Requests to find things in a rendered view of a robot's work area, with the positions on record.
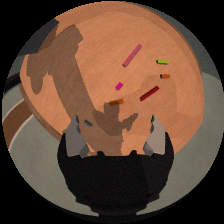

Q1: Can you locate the pink rod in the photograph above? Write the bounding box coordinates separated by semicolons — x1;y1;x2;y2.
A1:
122;44;142;67

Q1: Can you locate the magenta rod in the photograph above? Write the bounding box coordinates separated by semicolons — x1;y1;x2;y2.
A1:
115;82;123;90

